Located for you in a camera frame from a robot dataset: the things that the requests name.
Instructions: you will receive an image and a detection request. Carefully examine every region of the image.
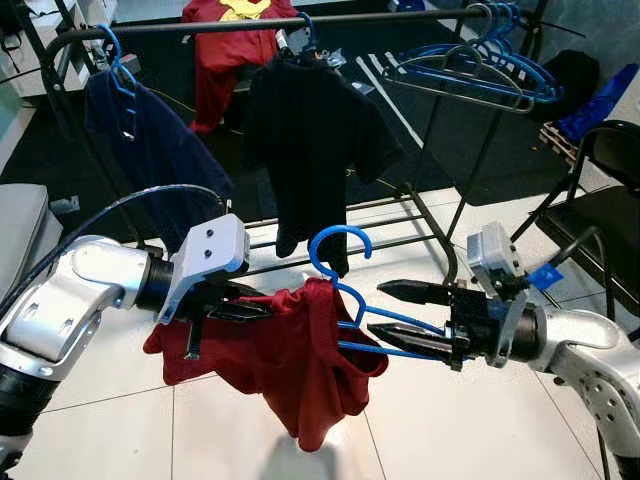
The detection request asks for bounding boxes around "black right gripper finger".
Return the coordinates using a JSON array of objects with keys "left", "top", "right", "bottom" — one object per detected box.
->
[
  {"left": 378, "top": 279, "right": 456, "bottom": 307},
  {"left": 366, "top": 322, "right": 456, "bottom": 363}
]

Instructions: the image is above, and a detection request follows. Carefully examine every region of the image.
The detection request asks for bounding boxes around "plain red t-shirt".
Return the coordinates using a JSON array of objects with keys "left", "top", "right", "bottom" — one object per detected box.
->
[{"left": 143, "top": 277, "right": 391, "bottom": 453}]

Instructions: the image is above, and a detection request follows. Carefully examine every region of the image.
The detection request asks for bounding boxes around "black floor carpet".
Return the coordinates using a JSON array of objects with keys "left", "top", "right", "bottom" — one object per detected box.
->
[{"left": 20, "top": 0, "right": 640, "bottom": 226}]

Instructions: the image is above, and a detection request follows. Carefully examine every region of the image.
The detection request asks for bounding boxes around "navy blue t-shirt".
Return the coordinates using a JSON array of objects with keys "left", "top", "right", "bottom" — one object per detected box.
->
[{"left": 83, "top": 65, "right": 238, "bottom": 259}]

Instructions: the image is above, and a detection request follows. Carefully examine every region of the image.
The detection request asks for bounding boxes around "black folding chair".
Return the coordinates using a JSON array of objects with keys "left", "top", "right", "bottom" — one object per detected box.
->
[{"left": 520, "top": 120, "right": 640, "bottom": 316}]

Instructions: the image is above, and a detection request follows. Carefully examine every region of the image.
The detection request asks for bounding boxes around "plain black t-shirt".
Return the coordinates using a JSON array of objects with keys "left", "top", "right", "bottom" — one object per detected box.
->
[{"left": 243, "top": 50, "right": 406, "bottom": 279}]

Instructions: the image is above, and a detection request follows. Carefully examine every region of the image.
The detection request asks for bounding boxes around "red shirt with yellow star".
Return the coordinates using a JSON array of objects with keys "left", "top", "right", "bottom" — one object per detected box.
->
[{"left": 183, "top": 0, "right": 301, "bottom": 136}]

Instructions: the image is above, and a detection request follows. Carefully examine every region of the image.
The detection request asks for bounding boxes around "bright blue cloth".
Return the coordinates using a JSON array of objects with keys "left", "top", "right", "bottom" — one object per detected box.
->
[{"left": 558, "top": 65, "right": 640, "bottom": 143}]

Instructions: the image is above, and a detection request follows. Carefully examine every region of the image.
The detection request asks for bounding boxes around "black bag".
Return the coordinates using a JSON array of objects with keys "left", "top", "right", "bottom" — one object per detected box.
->
[{"left": 540, "top": 50, "right": 603, "bottom": 123}]

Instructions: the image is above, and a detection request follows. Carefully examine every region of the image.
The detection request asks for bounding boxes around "black metal clothes rack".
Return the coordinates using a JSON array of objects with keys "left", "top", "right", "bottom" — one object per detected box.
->
[{"left": 45, "top": 0, "right": 561, "bottom": 293}]

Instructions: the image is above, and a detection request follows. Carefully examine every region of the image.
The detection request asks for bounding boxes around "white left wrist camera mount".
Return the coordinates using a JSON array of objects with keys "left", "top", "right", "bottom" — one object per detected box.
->
[{"left": 158, "top": 213, "right": 251, "bottom": 323}]

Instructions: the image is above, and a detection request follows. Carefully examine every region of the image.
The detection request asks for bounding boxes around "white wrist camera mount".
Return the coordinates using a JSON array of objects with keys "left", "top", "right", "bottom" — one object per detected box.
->
[
  {"left": 466, "top": 222, "right": 567, "bottom": 369},
  {"left": 158, "top": 213, "right": 251, "bottom": 323}
]

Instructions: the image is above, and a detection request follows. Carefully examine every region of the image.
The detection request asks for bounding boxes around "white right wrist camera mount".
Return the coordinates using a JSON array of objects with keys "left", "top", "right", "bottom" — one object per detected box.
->
[{"left": 466, "top": 222, "right": 567, "bottom": 369}]

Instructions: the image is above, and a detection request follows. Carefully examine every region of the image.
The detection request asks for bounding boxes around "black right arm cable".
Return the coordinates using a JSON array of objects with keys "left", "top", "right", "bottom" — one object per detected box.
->
[{"left": 545, "top": 228, "right": 613, "bottom": 301}]

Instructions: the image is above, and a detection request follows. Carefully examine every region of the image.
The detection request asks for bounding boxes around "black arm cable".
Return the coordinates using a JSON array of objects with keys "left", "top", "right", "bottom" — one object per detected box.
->
[
  {"left": 545, "top": 228, "right": 613, "bottom": 301},
  {"left": 0, "top": 183, "right": 233, "bottom": 313}
]

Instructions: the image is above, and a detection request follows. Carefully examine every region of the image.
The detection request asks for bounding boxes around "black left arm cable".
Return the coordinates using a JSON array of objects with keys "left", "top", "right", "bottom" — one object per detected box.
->
[{"left": 0, "top": 183, "right": 233, "bottom": 313}]

